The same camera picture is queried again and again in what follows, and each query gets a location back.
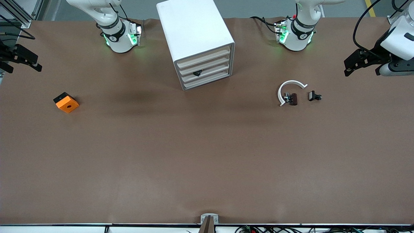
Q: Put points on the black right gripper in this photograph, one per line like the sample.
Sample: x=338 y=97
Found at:
x=4 y=54

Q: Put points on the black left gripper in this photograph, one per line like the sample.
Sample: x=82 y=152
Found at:
x=379 y=53

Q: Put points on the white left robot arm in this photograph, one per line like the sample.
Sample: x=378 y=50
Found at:
x=299 y=42

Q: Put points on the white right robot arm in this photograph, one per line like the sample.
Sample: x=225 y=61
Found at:
x=118 y=42

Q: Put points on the white drawer with black tab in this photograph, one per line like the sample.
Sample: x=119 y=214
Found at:
x=213 y=69

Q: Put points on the white drawer cabinet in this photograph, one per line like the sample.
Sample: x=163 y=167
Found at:
x=194 y=29

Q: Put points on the small black clip component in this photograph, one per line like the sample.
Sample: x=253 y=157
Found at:
x=312 y=95

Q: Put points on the orange block with hole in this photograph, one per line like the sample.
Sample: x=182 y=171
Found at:
x=68 y=105

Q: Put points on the brown and metal small component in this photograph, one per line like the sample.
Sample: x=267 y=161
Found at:
x=293 y=99

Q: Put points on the white table edge profile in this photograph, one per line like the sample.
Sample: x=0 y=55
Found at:
x=64 y=229

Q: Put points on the brown table cover sheet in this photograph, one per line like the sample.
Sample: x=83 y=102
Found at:
x=207 y=161

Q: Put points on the aluminium frame post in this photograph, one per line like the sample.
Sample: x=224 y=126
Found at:
x=27 y=23
x=391 y=20

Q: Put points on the grey metal camera bracket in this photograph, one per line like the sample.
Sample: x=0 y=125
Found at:
x=209 y=215

